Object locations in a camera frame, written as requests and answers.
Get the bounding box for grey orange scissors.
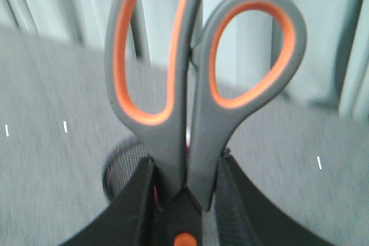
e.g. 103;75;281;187
103;0;308;246

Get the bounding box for black mesh pen cup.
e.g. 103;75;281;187
102;137;147;201

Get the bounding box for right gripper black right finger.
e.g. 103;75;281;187
215;150;330;245

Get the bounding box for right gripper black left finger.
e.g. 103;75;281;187
63;158;155;245

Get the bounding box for grey curtain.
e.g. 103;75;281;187
1;0;368;121

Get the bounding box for pink highlighter pen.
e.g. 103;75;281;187
154;126;191;202

